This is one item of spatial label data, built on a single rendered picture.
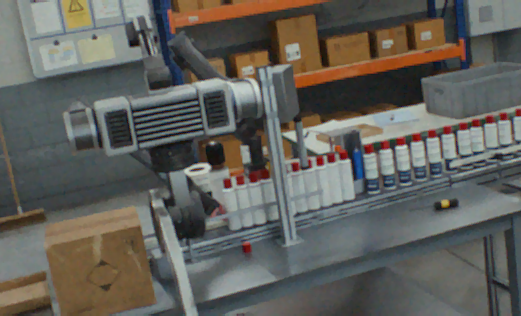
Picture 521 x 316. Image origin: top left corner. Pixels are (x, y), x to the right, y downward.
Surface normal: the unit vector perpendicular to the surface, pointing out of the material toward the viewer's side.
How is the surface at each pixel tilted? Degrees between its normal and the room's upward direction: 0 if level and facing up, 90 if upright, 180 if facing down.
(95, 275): 90
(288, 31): 90
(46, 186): 90
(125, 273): 90
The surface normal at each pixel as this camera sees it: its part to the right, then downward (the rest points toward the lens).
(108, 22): 0.26, 0.18
